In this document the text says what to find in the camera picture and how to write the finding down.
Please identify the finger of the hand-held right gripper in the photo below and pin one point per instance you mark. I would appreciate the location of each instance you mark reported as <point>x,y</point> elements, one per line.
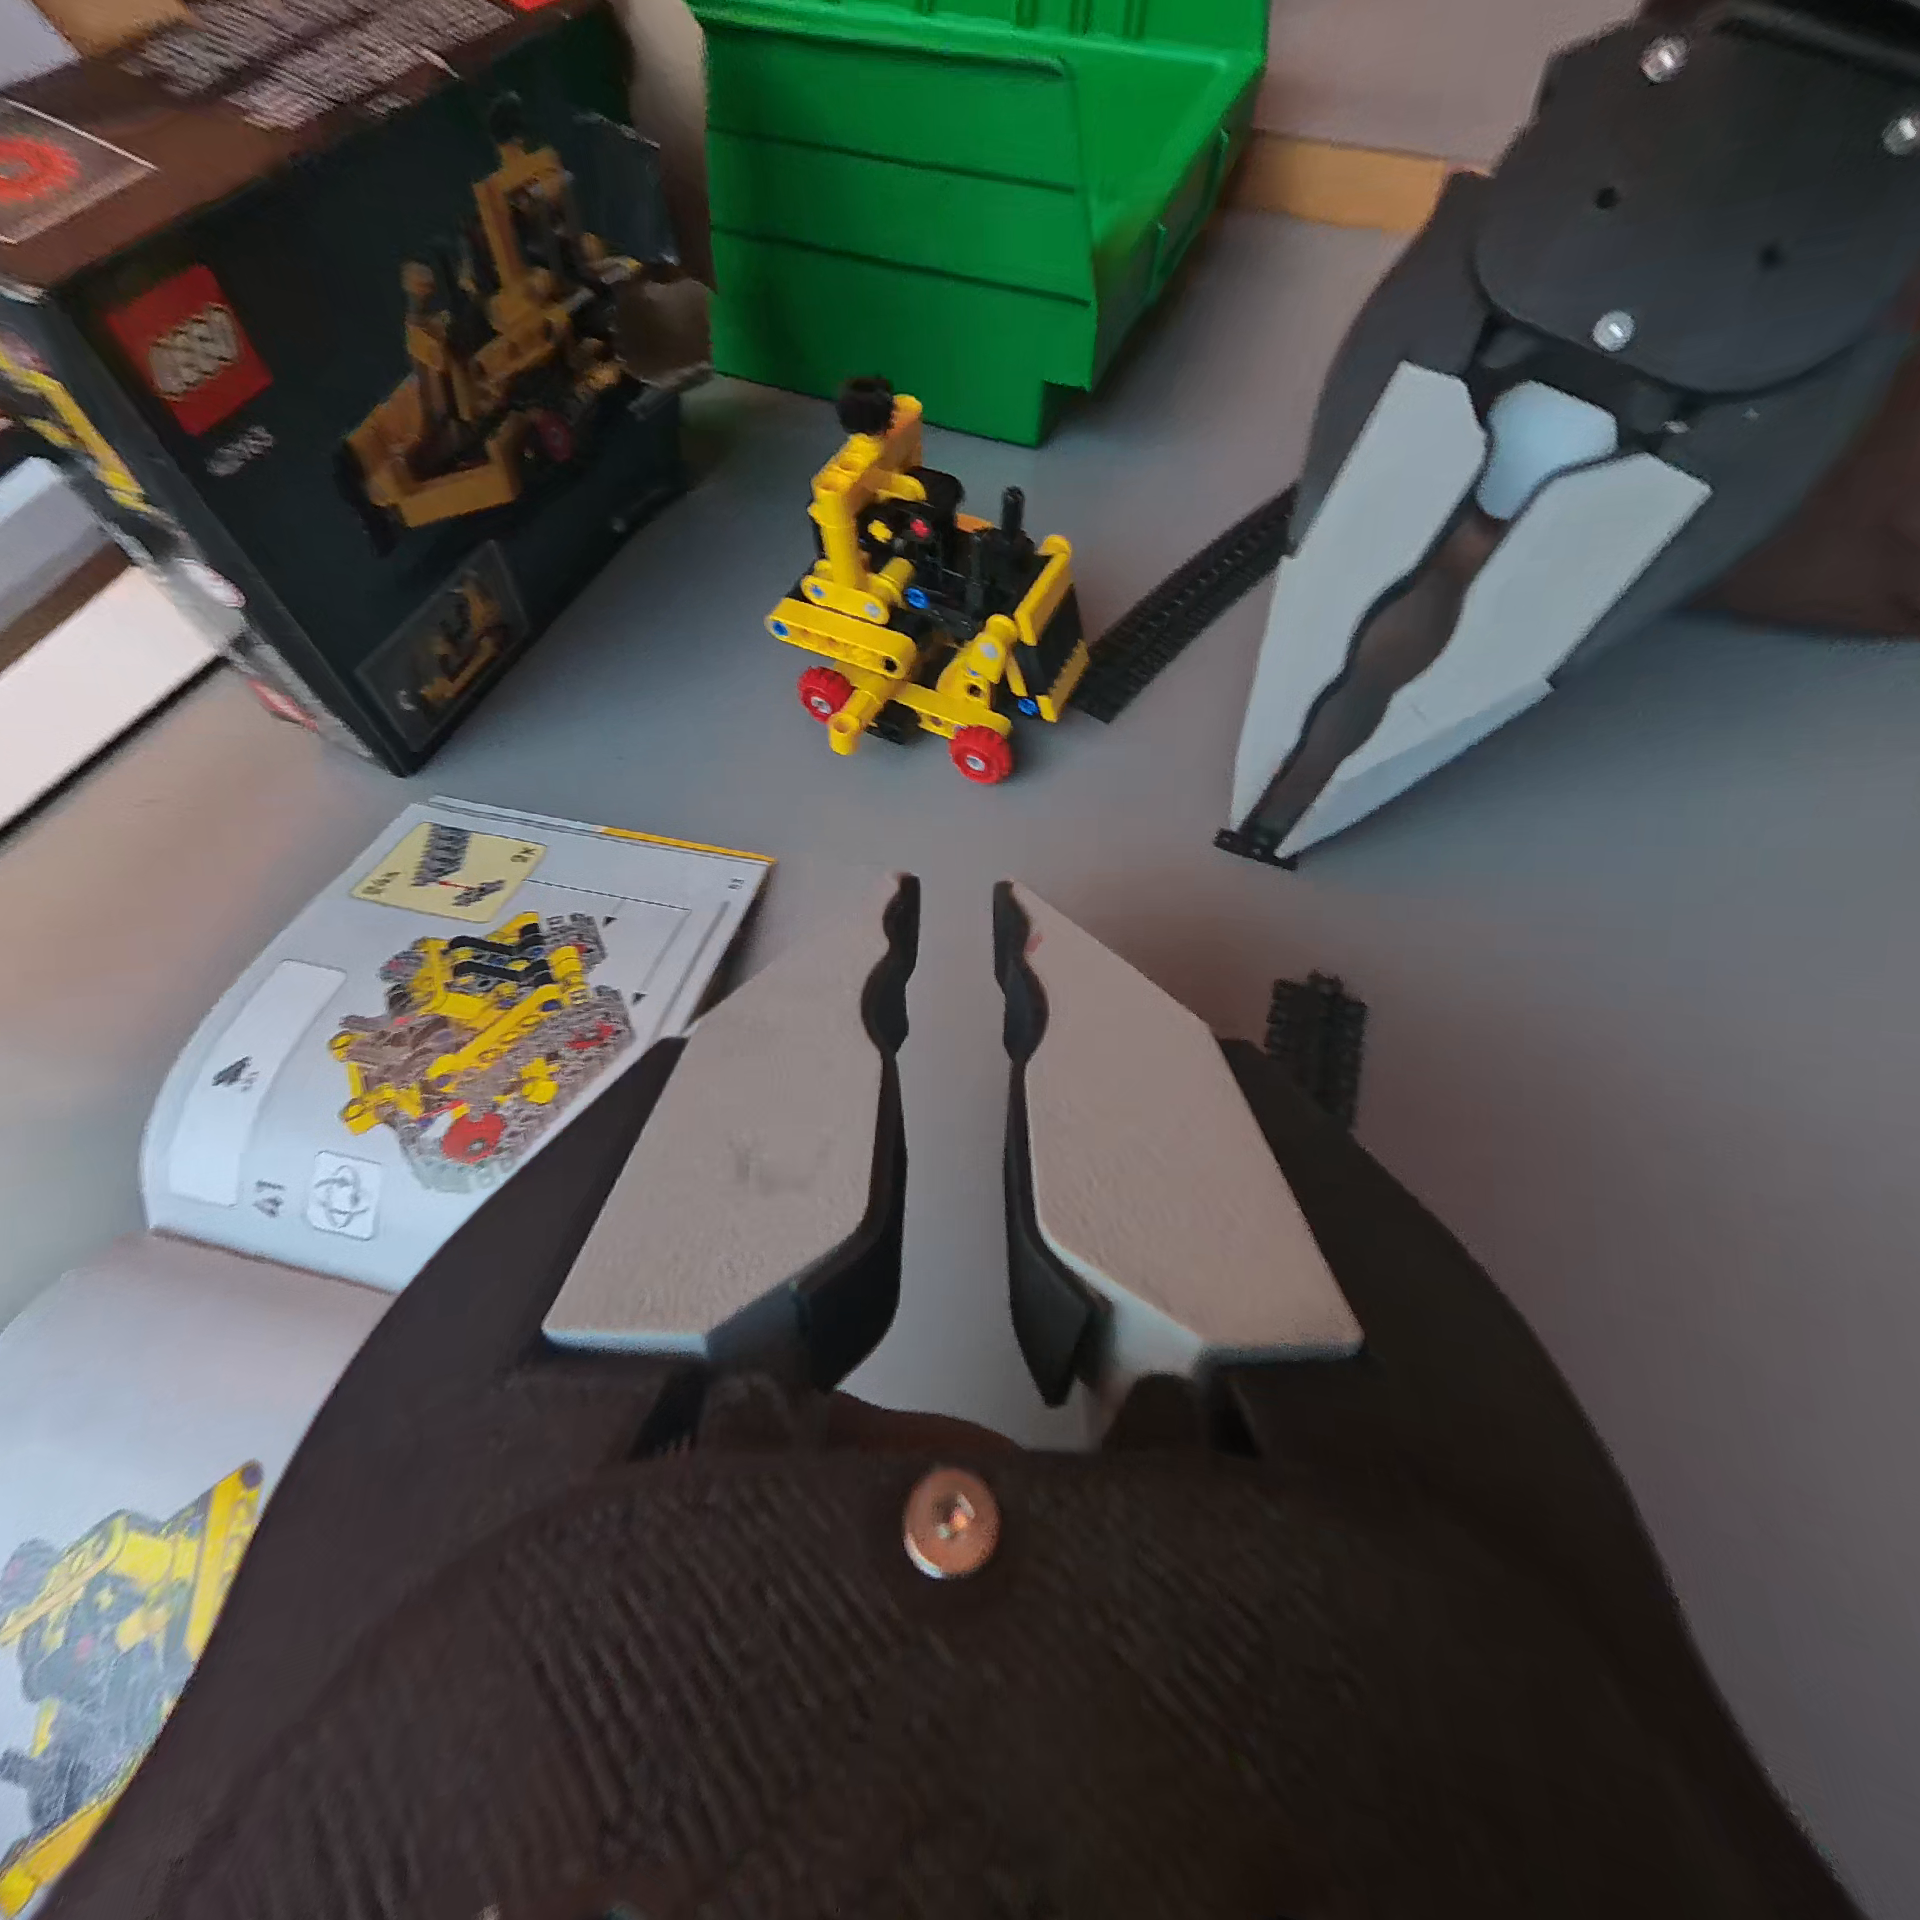
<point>1350,524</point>
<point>1559,586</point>

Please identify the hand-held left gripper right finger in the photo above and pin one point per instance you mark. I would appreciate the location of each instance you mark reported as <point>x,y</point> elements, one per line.
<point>1172,1184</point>

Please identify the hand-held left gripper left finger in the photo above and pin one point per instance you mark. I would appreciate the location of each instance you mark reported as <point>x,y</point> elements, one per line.
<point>734,1184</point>

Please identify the black lego track strip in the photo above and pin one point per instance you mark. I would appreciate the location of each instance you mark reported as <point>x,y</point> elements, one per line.
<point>1185,600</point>
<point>1320,1035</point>

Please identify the single black track link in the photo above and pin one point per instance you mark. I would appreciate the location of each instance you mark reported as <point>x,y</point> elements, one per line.
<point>1259,849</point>

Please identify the yellow lego bulldozer model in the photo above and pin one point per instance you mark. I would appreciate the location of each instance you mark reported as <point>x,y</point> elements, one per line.
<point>856,600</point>

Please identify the lego instruction booklet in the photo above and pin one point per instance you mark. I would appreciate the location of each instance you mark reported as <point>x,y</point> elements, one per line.
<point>240,1080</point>

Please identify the dark cardboard lego box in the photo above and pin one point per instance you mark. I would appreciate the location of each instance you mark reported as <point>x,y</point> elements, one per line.
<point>301,524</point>

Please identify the green plastic bin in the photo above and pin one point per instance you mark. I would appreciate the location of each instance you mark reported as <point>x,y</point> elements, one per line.
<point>932,225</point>

